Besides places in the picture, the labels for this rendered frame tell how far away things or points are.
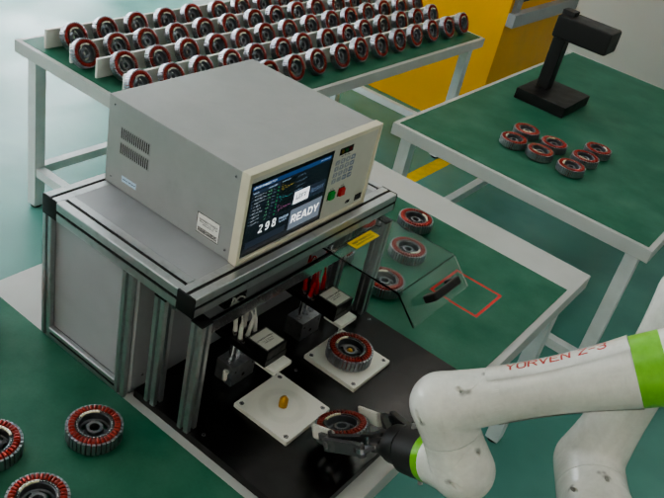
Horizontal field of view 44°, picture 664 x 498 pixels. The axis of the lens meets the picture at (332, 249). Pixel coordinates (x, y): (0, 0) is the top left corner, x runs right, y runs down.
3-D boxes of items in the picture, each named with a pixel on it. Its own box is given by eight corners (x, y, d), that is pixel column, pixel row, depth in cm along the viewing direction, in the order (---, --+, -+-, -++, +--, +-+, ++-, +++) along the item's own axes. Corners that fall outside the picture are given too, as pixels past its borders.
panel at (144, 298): (319, 279, 220) (343, 184, 204) (130, 391, 172) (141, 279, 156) (316, 277, 221) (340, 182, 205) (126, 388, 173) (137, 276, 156)
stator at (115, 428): (130, 448, 162) (131, 435, 160) (74, 463, 156) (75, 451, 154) (112, 409, 169) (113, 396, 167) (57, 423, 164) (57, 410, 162)
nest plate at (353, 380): (388, 364, 197) (389, 360, 196) (353, 392, 186) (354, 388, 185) (340, 332, 203) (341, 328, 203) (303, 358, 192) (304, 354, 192)
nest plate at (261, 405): (329, 412, 179) (330, 408, 179) (286, 447, 168) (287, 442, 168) (278, 375, 186) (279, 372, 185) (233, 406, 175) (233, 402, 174)
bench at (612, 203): (699, 250, 453) (765, 129, 413) (572, 407, 318) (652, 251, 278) (527, 166, 499) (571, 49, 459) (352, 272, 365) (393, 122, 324)
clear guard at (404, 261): (467, 287, 189) (475, 266, 186) (413, 328, 171) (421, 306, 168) (357, 222, 203) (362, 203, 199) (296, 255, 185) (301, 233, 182)
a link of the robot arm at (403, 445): (444, 419, 147) (406, 435, 142) (451, 480, 149) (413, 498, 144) (422, 412, 152) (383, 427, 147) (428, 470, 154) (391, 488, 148)
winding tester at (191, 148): (363, 202, 189) (383, 123, 178) (235, 267, 158) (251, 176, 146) (241, 133, 206) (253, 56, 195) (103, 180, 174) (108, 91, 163)
